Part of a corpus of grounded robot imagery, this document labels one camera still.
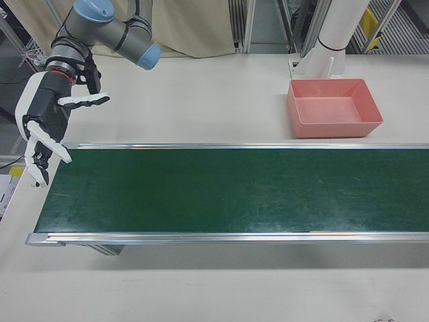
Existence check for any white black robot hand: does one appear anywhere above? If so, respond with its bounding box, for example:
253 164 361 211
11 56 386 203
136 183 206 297
15 68 111 188

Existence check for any pink plastic box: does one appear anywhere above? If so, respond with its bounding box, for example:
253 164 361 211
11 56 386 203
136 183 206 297
286 78 383 139

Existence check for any beige curtain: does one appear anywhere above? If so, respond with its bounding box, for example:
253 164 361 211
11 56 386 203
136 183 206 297
90 0 236 58

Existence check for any green conveyor belt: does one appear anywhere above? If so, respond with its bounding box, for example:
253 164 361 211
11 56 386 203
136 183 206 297
25 142 429 258

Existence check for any grey slatted rack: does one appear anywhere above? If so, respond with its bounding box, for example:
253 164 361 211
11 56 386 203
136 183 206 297
345 0 429 54

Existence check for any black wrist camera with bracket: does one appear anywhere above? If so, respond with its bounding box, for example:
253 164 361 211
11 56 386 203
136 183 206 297
76 56 103 95

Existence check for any metal wire shelf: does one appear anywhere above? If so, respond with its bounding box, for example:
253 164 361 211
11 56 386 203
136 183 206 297
0 0 48 73

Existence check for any aluminium frame post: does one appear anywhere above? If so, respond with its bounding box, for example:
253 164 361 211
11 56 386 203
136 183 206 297
229 0 253 54

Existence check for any yellow black bracket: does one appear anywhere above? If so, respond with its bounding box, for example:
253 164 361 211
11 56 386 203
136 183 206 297
359 8 383 52

